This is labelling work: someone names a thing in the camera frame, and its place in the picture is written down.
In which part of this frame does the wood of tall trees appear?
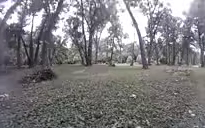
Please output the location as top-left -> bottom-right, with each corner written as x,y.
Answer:
0,0 -> 205,70

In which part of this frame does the leaf-covered ground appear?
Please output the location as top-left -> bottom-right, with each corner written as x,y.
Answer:
0,73 -> 205,128

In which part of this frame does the dark pile of branches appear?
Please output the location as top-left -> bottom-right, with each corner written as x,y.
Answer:
20,66 -> 58,85

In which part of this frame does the grey paved path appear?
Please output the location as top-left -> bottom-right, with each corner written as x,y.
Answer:
0,68 -> 34,98

